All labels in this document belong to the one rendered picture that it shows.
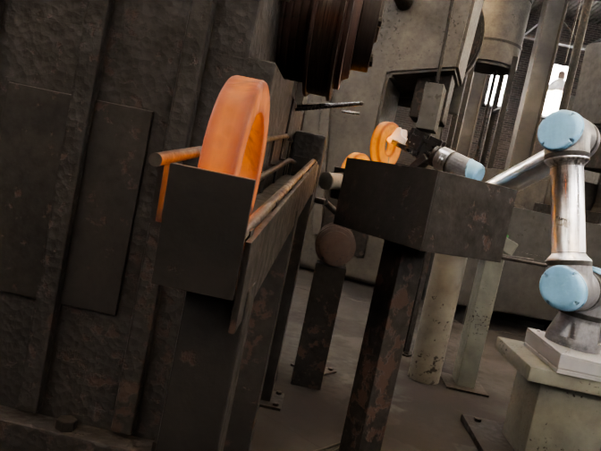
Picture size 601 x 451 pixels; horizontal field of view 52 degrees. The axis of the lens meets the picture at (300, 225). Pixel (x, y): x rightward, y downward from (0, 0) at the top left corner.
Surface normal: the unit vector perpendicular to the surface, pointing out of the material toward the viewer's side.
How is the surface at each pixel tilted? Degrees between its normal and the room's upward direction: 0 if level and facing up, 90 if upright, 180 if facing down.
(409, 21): 90
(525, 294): 90
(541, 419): 90
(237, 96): 45
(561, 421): 90
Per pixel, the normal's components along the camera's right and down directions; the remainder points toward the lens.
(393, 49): -0.29, 0.02
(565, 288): -0.69, 0.04
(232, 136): 0.01, -0.26
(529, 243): 0.19, 0.12
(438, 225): 0.51, 0.18
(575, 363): -0.04, 0.07
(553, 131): -0.68, -0.23
